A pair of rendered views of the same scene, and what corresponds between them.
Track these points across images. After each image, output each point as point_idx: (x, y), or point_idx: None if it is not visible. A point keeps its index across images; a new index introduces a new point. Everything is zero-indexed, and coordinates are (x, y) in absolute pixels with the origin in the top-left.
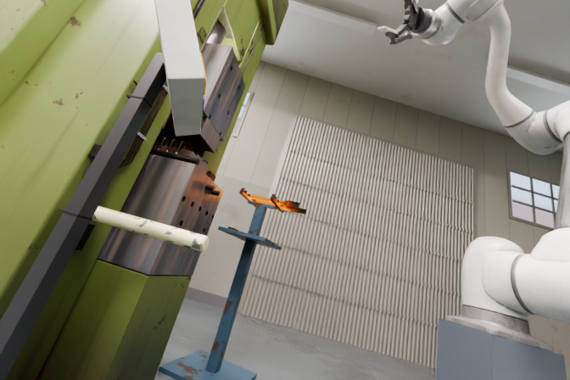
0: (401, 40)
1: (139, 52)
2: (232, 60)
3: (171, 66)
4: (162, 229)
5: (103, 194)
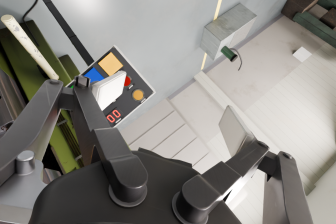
0: (43, 96)
1: None
2: None
3: (121, 51)
4: (30, 40)
5: (74, 44)
